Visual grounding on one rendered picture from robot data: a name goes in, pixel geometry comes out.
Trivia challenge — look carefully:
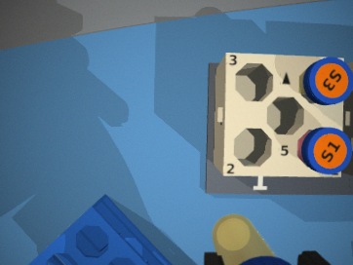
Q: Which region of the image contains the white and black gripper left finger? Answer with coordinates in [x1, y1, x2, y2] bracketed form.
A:
[204, 252, 224, 265]

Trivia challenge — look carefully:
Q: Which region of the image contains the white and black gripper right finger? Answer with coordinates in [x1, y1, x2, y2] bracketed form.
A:
[297, 250, 331, 265]

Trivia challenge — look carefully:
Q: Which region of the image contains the blue bench mat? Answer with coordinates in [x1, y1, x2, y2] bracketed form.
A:
[0, 0, 353, 265]

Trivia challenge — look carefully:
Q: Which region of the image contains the blue tube rack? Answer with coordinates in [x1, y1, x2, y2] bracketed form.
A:
[28, 195, 173, 265]

